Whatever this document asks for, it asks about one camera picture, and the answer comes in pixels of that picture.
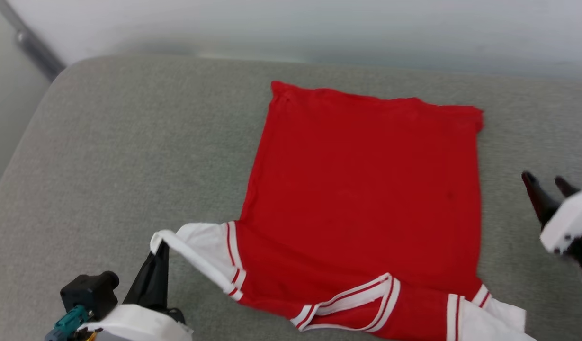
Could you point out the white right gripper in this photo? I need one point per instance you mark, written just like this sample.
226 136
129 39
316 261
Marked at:
570 218

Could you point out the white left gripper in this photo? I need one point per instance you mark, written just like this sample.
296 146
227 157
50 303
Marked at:
139 324

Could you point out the red white sports jersey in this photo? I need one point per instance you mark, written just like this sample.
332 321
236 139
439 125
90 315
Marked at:
366 199

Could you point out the grey fabric sofa seat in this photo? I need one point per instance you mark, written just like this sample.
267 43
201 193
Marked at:
129 156

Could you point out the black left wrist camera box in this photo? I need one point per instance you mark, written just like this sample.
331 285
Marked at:
89 292

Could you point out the dark grey wall strip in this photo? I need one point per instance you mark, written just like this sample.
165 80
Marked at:
30 40

